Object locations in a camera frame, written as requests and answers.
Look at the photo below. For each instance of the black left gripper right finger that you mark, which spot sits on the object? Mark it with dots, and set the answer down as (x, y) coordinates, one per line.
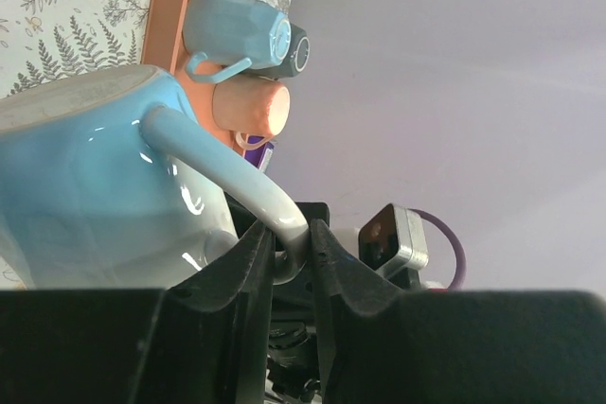
(378, 343)

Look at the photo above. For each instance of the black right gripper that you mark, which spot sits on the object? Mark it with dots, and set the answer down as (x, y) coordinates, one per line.
(272, 350)

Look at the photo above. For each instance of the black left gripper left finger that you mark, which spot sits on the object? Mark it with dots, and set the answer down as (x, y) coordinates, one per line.
(202, 341)

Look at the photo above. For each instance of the blue white gradient mug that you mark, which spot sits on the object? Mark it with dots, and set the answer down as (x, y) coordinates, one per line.
(109, 181)

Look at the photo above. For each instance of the peach pink mug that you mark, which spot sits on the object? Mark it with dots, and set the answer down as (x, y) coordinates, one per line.
(251, 105)

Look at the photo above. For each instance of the dark teal mug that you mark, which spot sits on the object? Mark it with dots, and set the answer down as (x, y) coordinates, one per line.
(295, 61)

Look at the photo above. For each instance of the light blue mug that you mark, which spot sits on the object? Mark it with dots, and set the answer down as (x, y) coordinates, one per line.
(226, 37)

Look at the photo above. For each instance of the purple small packet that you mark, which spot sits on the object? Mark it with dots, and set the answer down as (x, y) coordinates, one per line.
(259, 157)

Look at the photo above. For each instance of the terracotta pink tray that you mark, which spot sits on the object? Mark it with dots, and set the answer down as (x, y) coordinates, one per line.
(163, 46)

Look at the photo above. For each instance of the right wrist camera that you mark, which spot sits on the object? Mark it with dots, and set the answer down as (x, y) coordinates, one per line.
(393, 245)

